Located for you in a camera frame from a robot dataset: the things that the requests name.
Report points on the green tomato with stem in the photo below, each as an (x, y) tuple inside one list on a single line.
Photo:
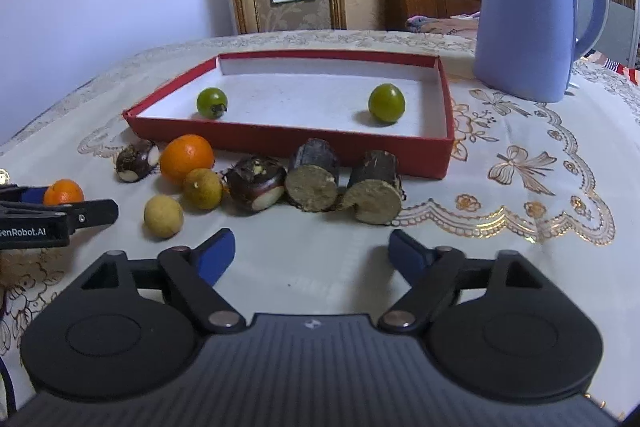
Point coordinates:
[(211, 101)]

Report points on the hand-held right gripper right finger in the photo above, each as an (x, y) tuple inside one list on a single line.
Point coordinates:
[(406, 252)]

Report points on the small orange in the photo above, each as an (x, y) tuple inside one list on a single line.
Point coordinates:
[(63, 193)]

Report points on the large water chestnut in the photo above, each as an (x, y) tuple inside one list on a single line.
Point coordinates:
[(255, 187)]

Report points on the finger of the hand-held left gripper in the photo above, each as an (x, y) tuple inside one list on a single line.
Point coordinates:
[(32, 194), (92, 213)]

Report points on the blue electric kettle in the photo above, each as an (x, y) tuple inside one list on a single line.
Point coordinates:
[(520, 17)]

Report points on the striped cloth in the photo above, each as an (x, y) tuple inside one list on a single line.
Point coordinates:
[(622, 69)]

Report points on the small water chestnut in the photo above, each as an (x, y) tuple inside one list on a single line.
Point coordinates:
[(136, 159)]

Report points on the red shallow cardboard box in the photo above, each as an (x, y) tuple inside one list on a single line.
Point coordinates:
[(310, 107)]

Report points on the bundled clothes on bed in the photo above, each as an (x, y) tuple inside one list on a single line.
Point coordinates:
[(445, 26)]

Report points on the sugarcane piece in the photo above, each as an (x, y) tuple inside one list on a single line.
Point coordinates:
[(375, 202), (312, 187)]

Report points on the pale yellow longan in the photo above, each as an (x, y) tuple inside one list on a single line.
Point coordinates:
[(163, 217)]

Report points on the yellow-green lime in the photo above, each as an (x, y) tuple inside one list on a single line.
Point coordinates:
[(202, 189)]

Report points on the large orange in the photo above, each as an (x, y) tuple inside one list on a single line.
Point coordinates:
[(186, 157)]

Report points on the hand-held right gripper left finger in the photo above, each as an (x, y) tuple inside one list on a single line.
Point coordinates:
[(216, 257)]

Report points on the smooth green round fruit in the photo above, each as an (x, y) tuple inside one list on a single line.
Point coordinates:
[(386, 103)]

